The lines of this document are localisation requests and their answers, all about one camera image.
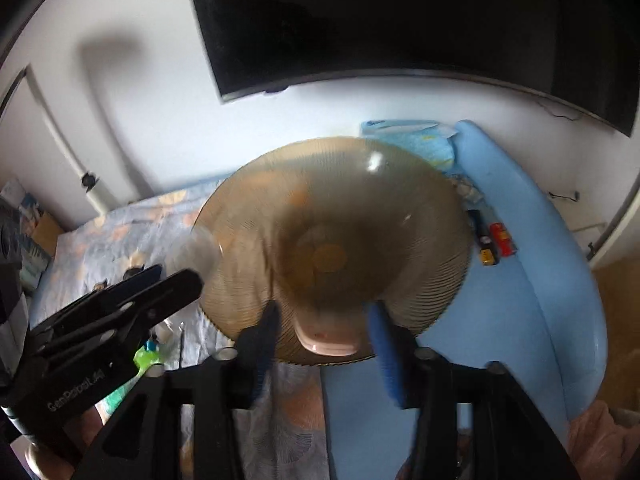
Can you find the black wall television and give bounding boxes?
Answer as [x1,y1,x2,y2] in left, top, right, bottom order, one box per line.
[192,0,639,134]

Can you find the upright books stack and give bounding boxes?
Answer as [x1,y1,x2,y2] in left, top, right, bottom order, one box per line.
[1,178,64,294]

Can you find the red toy car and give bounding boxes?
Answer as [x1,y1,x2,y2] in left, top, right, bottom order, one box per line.
[489,222,518,258]

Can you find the patterned blue fabric cloth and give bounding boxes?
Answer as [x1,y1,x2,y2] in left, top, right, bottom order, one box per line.
[30,180,330,479]

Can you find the blue tissue packet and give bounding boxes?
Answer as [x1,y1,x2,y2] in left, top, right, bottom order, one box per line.
[360,119,457,172]

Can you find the white lamp pole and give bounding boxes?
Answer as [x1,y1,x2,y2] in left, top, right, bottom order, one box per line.
[1,64,120,216]

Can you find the amber ribbed glass bowl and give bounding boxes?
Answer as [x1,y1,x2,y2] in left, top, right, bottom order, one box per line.
[195,138,472,366]

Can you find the green toy figure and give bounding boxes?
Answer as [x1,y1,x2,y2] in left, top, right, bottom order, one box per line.
[101,338,163,416]

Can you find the light blue curved tray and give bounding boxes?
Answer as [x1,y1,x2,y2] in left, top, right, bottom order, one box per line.
[322,122,608,479]

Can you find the yellow black toy car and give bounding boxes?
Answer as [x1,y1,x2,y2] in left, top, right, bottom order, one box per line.
[466,209,500,266]

